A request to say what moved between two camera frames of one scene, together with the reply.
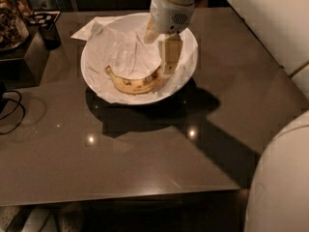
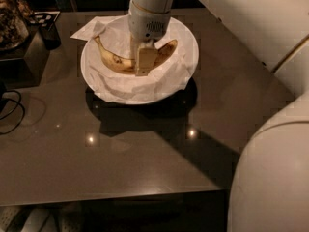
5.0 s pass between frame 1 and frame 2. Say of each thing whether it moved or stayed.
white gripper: moved
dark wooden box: stayed
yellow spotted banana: moved
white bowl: stayed
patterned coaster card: stayed
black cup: stayed
